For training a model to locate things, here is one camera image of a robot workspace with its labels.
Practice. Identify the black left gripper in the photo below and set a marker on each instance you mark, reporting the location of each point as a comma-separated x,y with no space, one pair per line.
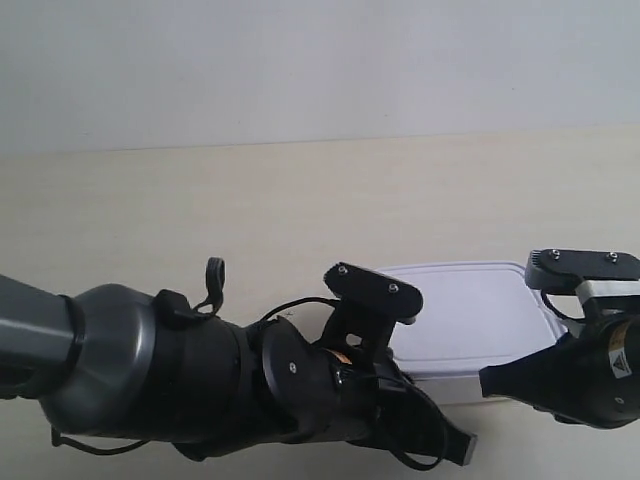
326,391

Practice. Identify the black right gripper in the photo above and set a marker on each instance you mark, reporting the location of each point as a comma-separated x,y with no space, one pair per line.
592,381

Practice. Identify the white lidded plastic container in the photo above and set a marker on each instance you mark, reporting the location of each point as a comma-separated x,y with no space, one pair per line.
475,314

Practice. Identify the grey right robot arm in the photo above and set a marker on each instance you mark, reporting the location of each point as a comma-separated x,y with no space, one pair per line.
591,379

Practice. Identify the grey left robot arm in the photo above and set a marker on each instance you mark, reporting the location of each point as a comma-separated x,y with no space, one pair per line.
117,363

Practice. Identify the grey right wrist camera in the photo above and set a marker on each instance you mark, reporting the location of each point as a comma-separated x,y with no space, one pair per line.
604,282

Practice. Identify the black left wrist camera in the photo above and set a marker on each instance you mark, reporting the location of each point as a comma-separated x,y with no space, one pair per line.
369,306

